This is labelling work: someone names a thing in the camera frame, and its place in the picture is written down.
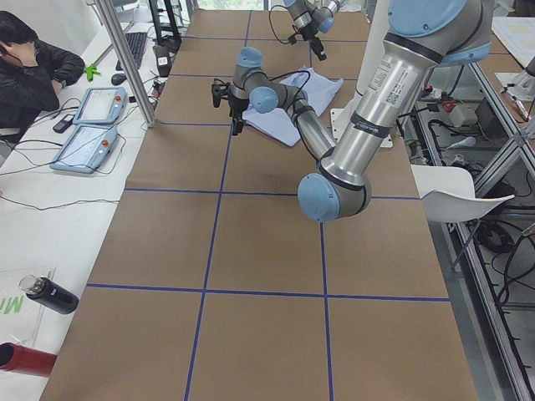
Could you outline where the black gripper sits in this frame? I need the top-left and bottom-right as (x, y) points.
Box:
(211, 79), (249, 135)
(288, 23), (327, 61)

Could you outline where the light blue striped shirt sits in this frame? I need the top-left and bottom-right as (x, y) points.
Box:
(243, 68), (344, 147)

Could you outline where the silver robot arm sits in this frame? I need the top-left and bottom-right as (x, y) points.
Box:
(211, 1), (494, 222)
(283, 0), (347, 61)

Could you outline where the black computer mouse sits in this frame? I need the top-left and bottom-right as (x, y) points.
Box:
(110, 74), (127, 86)

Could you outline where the black keyboard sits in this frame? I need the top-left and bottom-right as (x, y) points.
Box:
(125, 32), (148, 69)

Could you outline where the far teach pendant tablet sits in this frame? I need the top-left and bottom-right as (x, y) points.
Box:
(73, 86), (128, 125)

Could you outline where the teach pendant tablet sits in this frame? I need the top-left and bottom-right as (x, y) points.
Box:
(50, 124), (118, 174)
(73, 86), (128, 125)

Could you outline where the near teach pendant tablet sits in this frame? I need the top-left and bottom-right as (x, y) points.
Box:
(50, 124), (118, 174)

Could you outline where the green plastic toy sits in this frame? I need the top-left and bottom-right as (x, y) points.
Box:
(84, 63), (101, 82)

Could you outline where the brown paper table cover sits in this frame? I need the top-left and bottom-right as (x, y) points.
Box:
(41, 9), (523, 401)

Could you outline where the small black phone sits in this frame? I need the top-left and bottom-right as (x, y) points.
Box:
(53, 114), (74, 134)

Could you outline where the white curved chair seat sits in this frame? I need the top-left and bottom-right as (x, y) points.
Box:
(411, 165), (514, 223)

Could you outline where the seated person black jacket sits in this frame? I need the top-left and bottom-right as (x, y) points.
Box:
(1, 11), (85, 144)

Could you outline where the black water bottle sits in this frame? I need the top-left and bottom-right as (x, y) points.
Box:
(19, 275), (79, 315)

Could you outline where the plastic bag green lettering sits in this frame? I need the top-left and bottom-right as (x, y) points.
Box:
(0, 266), (55, 347)

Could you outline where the red cylinder bottle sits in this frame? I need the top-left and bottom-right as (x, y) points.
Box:
(1, 343), (58, 378)

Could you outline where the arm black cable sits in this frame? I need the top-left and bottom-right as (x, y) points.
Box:
(267, 3), (295, 45)
(267, 69), (313, 118)

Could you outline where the white central pedestal column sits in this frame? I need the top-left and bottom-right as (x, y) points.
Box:
(330, 0), (390, 140)

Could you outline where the aluminium frame post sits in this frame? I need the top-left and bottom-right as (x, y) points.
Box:
(94, 0), (155, 128)

